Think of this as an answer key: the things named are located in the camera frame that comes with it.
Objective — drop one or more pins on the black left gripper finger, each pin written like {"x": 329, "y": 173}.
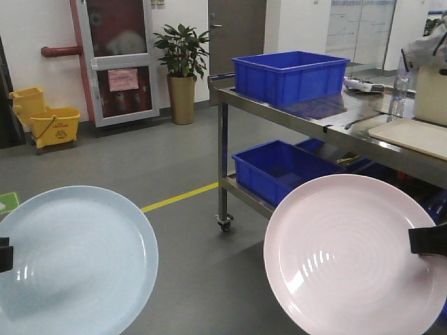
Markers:
{"x": 6, "y": 255}

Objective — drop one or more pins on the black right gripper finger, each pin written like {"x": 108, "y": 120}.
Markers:
{"x": 428, "y": 241}

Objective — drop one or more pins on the light blue plate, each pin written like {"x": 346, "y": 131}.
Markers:
{"x": 85, "y": 261}

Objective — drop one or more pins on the pink plate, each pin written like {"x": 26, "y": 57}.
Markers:
{"x": 338, "y": 260}

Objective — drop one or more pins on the beige tray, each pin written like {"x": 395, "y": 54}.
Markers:
{"x": 411, "y": 134}

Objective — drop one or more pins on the yellow mop bucket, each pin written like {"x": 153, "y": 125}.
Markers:
{"x": 49, "y": 126}

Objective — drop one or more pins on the clear water bottle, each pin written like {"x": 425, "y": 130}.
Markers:
{"x": 400, "y": 88}

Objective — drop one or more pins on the cream storage basket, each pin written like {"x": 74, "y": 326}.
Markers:
{"x": 430, "y": 98}

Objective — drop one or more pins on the stainless steel table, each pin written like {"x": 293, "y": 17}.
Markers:
{"x": 342, "y": 120}

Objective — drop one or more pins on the white grey remote controller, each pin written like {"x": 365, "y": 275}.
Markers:
{"x": 363, "y": 86}

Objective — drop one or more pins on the blue bin lower shelf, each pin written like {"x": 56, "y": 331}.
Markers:
{"x": 273, "y": 169}

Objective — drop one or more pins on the grey jacket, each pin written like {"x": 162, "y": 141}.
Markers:
{"x": 428, "y": 51}

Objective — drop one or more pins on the blue bin on table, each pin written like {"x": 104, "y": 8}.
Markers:
{"x": 287, "y": 78}

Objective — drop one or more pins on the potted plant gold pot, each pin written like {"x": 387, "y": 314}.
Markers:
{"x": 184, "y": 56}

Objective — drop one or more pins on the grey door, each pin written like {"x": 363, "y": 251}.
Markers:
{"x": 237, "y": 29}

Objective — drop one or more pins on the red fire hose cabinet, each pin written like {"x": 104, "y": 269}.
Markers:
{"x": 117, "y": 60}

